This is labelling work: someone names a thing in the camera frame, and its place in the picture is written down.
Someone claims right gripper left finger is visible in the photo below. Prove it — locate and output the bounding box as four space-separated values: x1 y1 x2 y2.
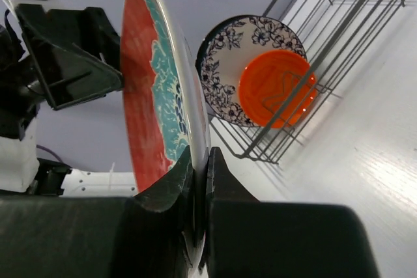
1 149 195 277

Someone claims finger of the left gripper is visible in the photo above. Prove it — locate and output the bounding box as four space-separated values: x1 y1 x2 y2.
15 4 123 110
46 7 121 71

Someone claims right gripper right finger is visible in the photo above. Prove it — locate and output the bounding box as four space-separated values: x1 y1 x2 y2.
206 147 379 277

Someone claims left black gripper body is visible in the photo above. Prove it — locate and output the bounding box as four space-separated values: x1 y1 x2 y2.
1 26 42 140

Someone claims red and teal plate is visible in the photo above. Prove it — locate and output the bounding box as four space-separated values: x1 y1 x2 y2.
119 0 212 194

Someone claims blue floral white plate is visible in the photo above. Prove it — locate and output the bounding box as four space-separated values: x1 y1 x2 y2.
195 15 307 127

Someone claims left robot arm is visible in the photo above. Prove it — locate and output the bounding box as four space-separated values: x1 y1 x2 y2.
1 4 135 197

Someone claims orange plastic plate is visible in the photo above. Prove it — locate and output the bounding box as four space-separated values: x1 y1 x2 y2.
238 49 317 129

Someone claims wire dish rack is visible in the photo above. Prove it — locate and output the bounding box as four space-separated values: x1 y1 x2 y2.
210 0 405 164

